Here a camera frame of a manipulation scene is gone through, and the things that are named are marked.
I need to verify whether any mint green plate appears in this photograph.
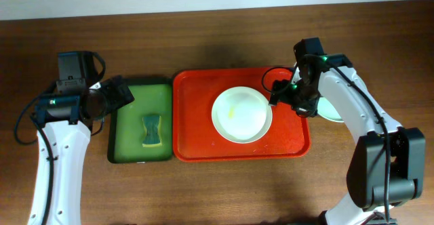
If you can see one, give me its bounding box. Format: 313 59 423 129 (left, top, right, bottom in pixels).
317 97 343 123

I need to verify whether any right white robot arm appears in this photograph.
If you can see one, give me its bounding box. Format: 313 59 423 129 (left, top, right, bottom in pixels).
269 54 426 224

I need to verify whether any dark green tray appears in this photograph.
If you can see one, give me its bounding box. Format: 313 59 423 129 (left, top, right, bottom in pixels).
107 77 173 164

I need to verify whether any cream white plate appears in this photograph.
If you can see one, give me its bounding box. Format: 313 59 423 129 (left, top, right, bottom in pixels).
211 86 273 144

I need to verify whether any yellow green sponge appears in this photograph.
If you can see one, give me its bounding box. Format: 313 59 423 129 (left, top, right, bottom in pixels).
142 114 162 148

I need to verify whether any red plastic tray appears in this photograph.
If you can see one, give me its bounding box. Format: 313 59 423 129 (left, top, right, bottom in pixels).
172 67 311 163

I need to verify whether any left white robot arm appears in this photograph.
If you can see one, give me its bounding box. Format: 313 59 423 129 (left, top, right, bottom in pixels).
28 75 134 224

